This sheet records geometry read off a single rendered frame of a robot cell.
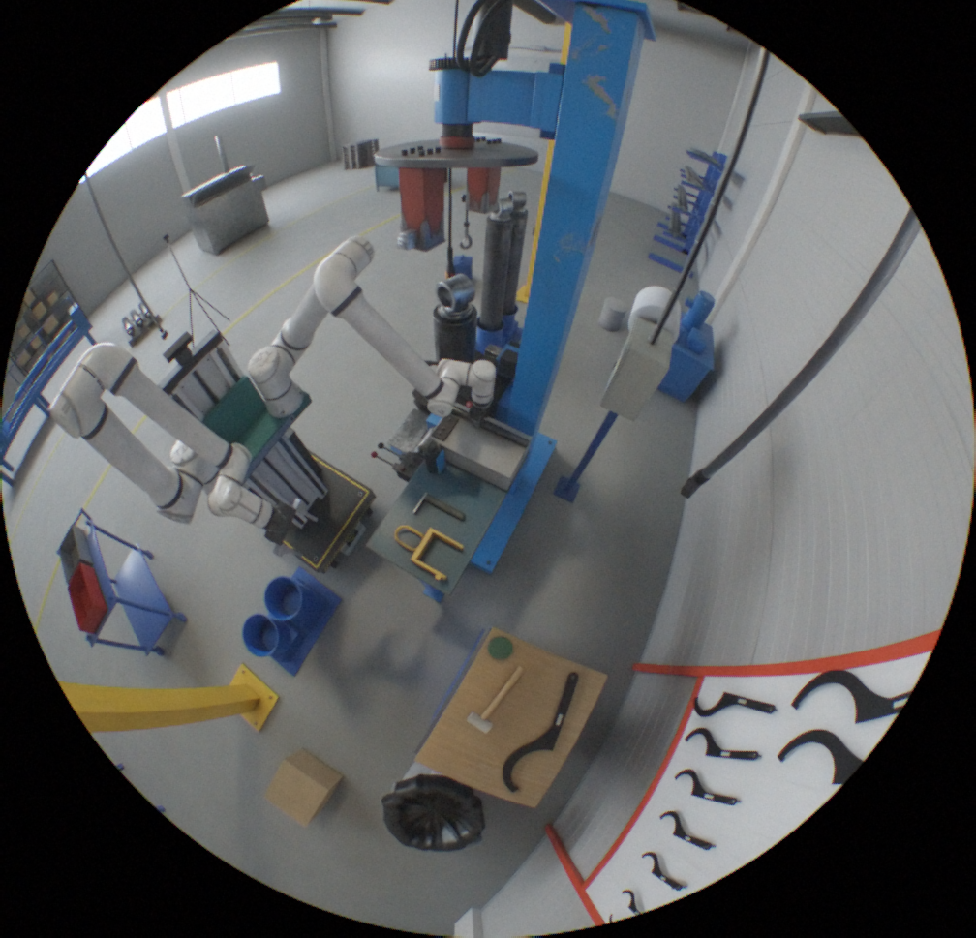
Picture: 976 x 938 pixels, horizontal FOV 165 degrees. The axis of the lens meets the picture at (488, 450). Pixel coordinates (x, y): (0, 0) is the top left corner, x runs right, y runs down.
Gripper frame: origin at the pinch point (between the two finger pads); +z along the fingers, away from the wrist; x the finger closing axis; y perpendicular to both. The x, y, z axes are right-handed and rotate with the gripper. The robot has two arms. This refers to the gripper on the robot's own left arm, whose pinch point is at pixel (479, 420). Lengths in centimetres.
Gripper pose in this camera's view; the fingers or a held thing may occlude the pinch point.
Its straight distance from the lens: 150.7
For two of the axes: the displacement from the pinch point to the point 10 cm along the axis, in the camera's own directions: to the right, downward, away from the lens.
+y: 8.9, 4.3, -1.7
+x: 4.6, -7.5, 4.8
